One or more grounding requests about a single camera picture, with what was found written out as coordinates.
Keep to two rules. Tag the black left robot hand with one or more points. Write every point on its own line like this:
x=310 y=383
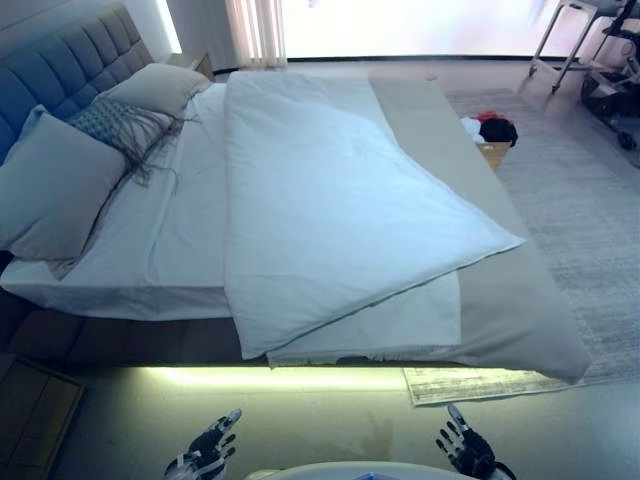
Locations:
x=207 y=445

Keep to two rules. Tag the white duvet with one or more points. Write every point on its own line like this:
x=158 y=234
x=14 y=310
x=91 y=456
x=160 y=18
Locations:
x=325 y=200

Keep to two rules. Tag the white garment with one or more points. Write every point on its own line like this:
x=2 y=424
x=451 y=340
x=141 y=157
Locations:
x=470 y=127

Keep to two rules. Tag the black garment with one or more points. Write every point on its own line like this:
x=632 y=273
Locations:
x=500 y=131

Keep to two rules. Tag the grey tufted headboard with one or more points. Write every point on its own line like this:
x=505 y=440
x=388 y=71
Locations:
x=60 y=55

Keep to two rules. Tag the white fitted bed sheet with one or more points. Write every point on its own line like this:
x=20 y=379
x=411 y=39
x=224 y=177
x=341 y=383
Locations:
x=175 y=240

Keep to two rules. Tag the dark upholstered bed frame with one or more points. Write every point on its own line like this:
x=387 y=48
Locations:
x=125 y=340

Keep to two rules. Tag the light wooden nightstand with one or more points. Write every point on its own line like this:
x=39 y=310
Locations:
x=200 y=65

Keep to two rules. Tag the large beige pillow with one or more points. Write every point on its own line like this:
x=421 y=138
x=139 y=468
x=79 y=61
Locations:
x=55 y=190

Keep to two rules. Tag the brown wooden nightstand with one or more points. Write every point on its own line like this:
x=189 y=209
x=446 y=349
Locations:
x=35 y=420

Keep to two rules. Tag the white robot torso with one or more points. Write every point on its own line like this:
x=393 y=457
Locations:
x=350 y=472

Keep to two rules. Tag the red garment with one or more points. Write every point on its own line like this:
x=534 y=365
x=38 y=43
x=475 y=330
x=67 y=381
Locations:
x=487 y=117

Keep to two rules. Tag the white metal rack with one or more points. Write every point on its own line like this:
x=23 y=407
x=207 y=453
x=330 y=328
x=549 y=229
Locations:
x=565 y=40

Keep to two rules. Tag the beige sheer curtain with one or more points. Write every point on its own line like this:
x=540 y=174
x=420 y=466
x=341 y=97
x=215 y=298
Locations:
x=255 y=30

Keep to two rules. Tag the beige bed runner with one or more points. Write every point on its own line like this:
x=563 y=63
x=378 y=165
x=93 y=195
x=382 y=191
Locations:
x=480 y=210

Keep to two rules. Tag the grey patterned fringed cushion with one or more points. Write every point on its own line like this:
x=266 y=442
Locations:
x=117 y=122

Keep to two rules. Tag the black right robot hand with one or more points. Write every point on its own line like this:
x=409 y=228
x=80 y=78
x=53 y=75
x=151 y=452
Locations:
x=472 y=455

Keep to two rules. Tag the light blue pillow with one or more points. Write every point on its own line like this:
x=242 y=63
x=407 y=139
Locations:
x=25 y=130

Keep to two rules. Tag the grey area rug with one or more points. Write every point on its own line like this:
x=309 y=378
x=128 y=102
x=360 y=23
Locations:
x=575 y=210

